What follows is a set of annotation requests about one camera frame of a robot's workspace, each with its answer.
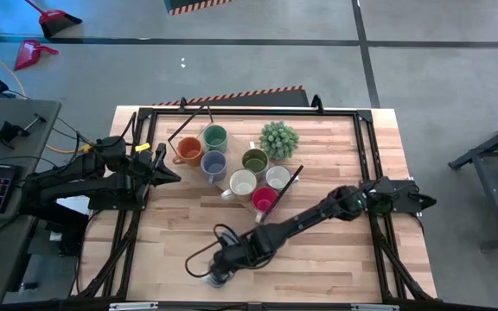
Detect silver metal bracket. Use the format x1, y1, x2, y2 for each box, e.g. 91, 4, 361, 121
350, 303, 400, 311
108, 301, 159, 311

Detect black metal table frame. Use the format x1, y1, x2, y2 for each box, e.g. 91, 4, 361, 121
74, 94, 439, 306

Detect black clamp silver handle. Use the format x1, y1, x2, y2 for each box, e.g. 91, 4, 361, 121
0, 112, 47, 150

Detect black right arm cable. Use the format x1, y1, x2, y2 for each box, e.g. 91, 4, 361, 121
184, 223, 250, 280

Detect orange mug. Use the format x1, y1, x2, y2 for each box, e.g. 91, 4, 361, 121
171, 136, 206, 168

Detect black desk-side mount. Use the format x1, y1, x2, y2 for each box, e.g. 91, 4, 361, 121
17, 202, 90, 258

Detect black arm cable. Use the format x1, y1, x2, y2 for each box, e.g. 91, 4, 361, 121
118, 111, 140, 146
184, 223, 250, 280

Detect artificial green potted plant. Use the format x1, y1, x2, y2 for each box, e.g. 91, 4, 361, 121
259, 120, 301, 161

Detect red broom black bristles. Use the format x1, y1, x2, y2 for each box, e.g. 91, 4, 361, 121
23, 0, 84, 39

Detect white paper sheet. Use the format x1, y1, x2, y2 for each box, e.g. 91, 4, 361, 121
56, 194, 91, 217

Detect hazard-striped black mat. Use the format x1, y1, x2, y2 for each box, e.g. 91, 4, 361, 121
163, 0, 237, 16

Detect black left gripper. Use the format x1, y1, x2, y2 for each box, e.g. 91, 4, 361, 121
130, 143, 182, 191

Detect red dustpan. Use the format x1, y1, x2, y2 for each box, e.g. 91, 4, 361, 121
13, 39, 60, 73

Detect black and grey cart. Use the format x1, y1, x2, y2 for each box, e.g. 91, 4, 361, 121
447, 111, 498, 254

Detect yellow cable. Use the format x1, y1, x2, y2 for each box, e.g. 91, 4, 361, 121
0, 41, 93, 156

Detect red mug white handle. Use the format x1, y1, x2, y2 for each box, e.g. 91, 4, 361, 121
251, 186, 279, 225

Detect blue-grey mug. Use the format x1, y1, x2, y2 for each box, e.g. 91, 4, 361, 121
199, 149, 228, 187

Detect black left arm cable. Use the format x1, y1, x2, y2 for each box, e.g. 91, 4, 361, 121
118, 111, 140, 146

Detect white mug olive interior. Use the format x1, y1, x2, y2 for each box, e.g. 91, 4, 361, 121
241, 141, 271, 178

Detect hazard-striped black platform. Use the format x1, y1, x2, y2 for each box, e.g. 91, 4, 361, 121
151, 85, 310, 108

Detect cream mug with green inside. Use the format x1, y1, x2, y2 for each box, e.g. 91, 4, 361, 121
265, 165, 300, 192

